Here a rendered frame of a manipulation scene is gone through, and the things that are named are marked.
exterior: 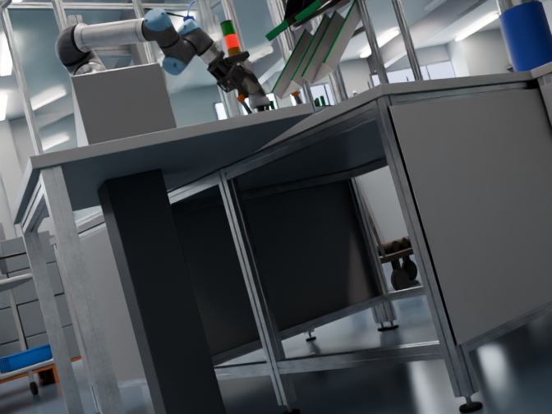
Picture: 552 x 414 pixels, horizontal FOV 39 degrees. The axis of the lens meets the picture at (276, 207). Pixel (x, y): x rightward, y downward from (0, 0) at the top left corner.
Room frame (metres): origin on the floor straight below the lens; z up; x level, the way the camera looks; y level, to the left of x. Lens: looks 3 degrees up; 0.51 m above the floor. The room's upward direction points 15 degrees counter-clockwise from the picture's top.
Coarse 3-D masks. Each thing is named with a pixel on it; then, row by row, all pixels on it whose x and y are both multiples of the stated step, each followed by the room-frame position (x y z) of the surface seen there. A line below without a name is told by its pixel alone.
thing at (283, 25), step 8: (288, 0) 2.57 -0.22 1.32; (296, 0) 2.59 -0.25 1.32; (304, 0) 2.45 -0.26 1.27; (312, 0) 2.46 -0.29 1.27; (288, 8) 2.57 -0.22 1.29; (296, 8) 2.58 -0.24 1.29; (304, 8) 2.44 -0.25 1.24; (288, 16) 2.56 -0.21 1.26; (280, 24) 2.42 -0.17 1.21; (288, 24) 2.40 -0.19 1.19; (272, 32) 2.47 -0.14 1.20; (280, 32) 2.45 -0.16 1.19
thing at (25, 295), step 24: (48, 240) 6.34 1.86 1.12; (0, 264) 6.49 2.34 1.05; (24, 264) 6.24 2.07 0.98; (48, 264) 6.32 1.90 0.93; (24, 288) 6.22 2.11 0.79; (0, 312) 6.12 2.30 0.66; (24, 312) 6.20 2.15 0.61; (0, 336) 6.10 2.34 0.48; (24, 336) 6.20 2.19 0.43; (72, 336) 6.35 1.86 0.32; (72, 360) 6.32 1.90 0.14
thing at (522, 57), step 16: (512, 16) 2.73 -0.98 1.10; (528, 16) 2.71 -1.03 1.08; (544, 16) 2.73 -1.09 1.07; (512, 32) 2.74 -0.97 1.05; (528, 32) 2.71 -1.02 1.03; (544, 32) 2.72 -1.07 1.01; (512, 48) 2.76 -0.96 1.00; (528, 48) 2.72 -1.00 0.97; (544, 48) 2.71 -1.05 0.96; (528, 64) 2.73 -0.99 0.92; (544, 64) 2.71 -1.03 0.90
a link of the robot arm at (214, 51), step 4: (212, 44) 2.57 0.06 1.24; (216, 44) 2.59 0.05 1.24; (212, 48) 2.57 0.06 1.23; (216, 48) 2.59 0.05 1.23; (220, 48) 2.60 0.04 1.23; (208, 52) 2.57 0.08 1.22; (212, 52) 2.57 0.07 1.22; (216, 52) 2.58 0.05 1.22; (220, 52) 2.59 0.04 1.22; (200, 56) 2.59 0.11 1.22; (204, 56) 2.58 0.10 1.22; (208, 56) 2.58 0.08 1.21; (212, 56) 2.58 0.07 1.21; (216, 56) 2.58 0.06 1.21; (204, 60) 2.60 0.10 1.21; (208, 60) 2.59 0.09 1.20; (212, 60) 2.59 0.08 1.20
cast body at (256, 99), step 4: (256, 92) 2.68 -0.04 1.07; (264, 92) 2.71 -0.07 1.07; (252, 96) 2.70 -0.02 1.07; (256, 96) 2.68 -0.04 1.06; (260, 96) 2.69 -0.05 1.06; (264, 96) 2.71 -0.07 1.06; (268, 96) 2.71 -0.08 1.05; (252, 100) 2.69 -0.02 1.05; (256, 100) 2.68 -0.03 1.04; (260, 100) 2.69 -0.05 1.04; (264, 100) 2.70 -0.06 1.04; (268, 100) 2.71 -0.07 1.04; (252, 104) 2.69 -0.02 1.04; (256, 104) 2.68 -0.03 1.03; (260, 104) 2.68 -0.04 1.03; (264, 104) 2.70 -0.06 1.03; (268, 104) 2.71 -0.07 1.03; (252, 108) 2.71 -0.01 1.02
